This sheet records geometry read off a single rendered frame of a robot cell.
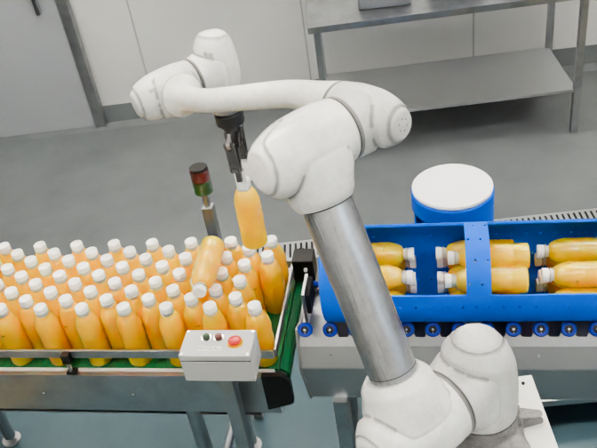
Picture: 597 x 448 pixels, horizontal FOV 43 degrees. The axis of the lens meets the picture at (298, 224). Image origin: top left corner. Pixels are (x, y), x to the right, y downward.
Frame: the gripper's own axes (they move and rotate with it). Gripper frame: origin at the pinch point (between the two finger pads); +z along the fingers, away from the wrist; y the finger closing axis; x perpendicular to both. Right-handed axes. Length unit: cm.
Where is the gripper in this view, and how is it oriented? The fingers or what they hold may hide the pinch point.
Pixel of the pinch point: (242, 175)
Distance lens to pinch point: 209.9
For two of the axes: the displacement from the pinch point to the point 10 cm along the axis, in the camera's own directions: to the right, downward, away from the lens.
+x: -9.8, 0.2, 2.1
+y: 1.5, -6.1, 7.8
